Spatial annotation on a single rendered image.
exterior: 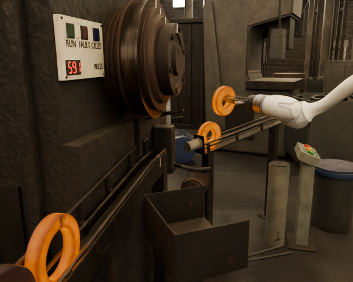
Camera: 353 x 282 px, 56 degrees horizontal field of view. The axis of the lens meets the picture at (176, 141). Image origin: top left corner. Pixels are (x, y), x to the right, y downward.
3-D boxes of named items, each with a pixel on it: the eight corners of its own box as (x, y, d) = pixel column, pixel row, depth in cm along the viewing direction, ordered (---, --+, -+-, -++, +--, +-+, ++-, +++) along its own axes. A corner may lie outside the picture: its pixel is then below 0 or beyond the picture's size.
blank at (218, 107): (210, 88, 169) (216, 89, 167) (231, 83, 178) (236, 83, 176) (212, 118, 174) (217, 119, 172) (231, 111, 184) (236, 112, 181)
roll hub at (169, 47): (156, 98, 125) (154, 19, 118) (175, 92, 151) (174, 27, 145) (171, 99, 124) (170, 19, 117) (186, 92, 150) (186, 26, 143)
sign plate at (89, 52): (58, 80, 96) (52, 14, 92) (99, 76, 121) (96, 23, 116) (65, 80, 96) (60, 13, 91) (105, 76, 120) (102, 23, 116)
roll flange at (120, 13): (96, 126, 123) (87, -12, 112) (140, 108, 167) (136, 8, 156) (121, 127, 120) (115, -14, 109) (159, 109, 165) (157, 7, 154)
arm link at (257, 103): (272, 113, 160) (261, 111, 164) (273, 94, 158) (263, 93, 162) (260, 115, 154) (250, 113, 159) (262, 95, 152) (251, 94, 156)
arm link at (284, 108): (258, 112, 152) (272, 120, 161) (288, 118, 141) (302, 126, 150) (265, 90, 152) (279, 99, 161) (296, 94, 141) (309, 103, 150)
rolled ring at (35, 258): (24, 276, 65) (10, 273, 66) (59, 309, 78) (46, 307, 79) (63, 197, 78) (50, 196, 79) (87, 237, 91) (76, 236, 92)
